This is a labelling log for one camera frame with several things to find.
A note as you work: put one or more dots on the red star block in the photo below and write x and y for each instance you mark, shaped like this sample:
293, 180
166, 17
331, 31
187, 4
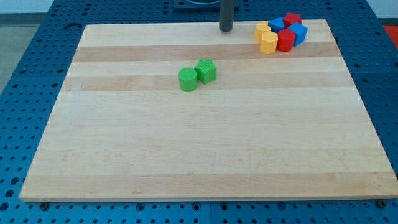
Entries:
291, 18

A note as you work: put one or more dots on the green star block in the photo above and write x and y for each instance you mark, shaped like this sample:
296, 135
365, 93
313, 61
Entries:
206, 71

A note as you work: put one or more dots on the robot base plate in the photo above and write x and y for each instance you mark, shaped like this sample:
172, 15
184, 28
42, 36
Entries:
202, 5

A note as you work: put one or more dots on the yellow hexagon block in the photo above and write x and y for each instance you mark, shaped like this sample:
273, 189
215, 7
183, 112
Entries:
268, 43

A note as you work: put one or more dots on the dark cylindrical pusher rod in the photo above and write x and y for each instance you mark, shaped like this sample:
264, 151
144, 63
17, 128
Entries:
226, 17

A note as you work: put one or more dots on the green cylinder block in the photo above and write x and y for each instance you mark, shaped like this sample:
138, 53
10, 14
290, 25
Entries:
187, 79

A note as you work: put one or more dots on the blue cube block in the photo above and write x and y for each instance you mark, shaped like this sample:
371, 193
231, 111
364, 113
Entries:
300, 32

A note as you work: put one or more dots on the blue triangle block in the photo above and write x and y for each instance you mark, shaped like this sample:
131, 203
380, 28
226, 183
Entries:
276, 24

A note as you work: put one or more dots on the red cylinder block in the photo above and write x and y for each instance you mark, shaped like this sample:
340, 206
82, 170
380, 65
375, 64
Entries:
286, 39

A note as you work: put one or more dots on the yellow heart block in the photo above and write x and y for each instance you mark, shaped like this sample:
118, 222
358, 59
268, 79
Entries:
260, 28

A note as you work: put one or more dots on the wooden board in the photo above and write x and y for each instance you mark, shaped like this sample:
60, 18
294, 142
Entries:
283, 126

